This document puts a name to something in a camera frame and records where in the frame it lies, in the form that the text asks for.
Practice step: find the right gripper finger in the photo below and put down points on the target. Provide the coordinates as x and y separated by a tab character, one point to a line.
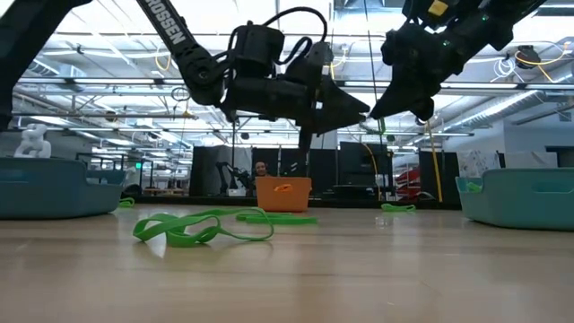
423	110
394	98

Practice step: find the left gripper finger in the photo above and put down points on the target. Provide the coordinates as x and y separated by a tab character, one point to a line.
336	122
341	96

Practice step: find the teal plastic basket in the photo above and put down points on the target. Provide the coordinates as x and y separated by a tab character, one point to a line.
529	202

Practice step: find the black background robot arm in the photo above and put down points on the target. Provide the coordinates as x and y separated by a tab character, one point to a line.
233	175

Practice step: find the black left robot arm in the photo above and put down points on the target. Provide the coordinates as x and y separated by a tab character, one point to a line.
179	40

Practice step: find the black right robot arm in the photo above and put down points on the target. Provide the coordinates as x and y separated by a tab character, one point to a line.
502	18

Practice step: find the white column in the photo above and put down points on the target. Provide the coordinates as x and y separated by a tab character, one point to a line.
329	141

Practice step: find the black partition panel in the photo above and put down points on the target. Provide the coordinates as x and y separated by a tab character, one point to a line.
359	163
448	177
323	163

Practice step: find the yellow paper label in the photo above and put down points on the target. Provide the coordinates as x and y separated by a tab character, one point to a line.
438	6

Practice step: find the red rack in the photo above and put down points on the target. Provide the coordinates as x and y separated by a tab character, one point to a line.
409	181

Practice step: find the person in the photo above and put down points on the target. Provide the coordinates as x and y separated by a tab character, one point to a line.
261	169

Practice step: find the white patterned sheet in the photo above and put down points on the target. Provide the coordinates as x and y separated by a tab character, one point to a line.
477	161

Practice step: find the orange plastic basket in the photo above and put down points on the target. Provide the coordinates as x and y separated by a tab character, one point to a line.
282	202

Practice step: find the dark grey partition panel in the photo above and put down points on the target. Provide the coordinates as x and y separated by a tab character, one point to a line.
199	175

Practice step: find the dark monitor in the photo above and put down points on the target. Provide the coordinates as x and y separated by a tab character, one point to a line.
562	157

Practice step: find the white robot figure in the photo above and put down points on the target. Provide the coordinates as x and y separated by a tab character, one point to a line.
33	143

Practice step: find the blue plastic basket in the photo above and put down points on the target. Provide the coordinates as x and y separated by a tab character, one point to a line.
45	193

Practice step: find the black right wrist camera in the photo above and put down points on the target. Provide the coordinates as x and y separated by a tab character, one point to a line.
414	11

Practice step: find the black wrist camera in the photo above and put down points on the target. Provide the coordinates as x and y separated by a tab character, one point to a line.
414	11
319	51

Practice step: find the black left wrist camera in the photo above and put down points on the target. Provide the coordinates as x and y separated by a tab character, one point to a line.
319	51

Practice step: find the black frame stand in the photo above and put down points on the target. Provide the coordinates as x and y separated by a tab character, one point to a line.
232	157

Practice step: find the silver air duct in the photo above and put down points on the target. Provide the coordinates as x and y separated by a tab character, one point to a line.
498	107

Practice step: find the black metal table frame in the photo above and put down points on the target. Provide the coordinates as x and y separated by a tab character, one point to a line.
202	200

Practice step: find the long ceiling light rail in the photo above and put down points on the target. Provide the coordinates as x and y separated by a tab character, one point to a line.
112	81

